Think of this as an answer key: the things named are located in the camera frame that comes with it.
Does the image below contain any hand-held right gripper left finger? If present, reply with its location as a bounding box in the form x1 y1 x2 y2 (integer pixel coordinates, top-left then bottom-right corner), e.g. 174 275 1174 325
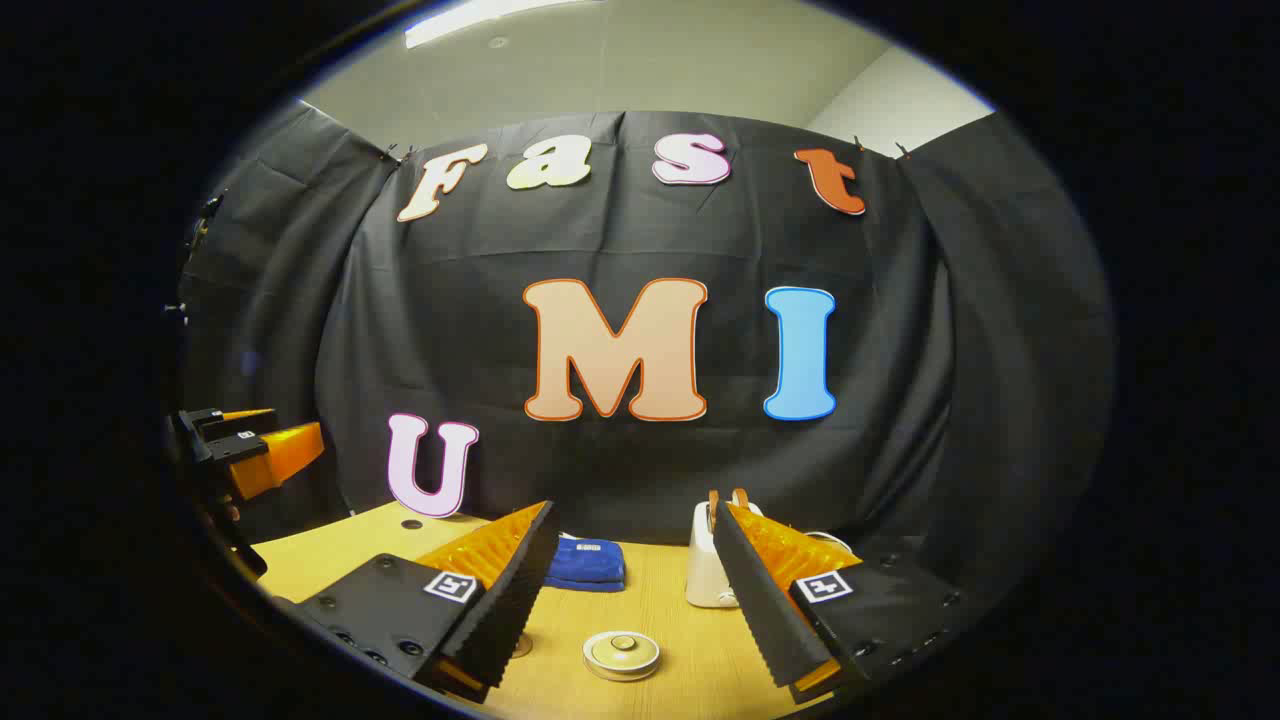
300 501 560 703

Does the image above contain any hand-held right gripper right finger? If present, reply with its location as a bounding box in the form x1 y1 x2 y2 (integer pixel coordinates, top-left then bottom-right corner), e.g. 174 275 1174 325
710 498 969 706

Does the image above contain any white teacup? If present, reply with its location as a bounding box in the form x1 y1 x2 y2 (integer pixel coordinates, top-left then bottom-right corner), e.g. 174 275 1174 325
583 645 661 684

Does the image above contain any white toaster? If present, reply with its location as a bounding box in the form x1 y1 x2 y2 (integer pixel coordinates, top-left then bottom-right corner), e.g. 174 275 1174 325
686 500 763 609

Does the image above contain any blue folded towel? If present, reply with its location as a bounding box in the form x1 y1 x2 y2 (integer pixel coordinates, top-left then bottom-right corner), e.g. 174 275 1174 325
543 537 628 593

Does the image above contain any black backdrop cloth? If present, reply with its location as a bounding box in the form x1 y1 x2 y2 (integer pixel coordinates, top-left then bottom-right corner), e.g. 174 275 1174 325
180 100 1116 601

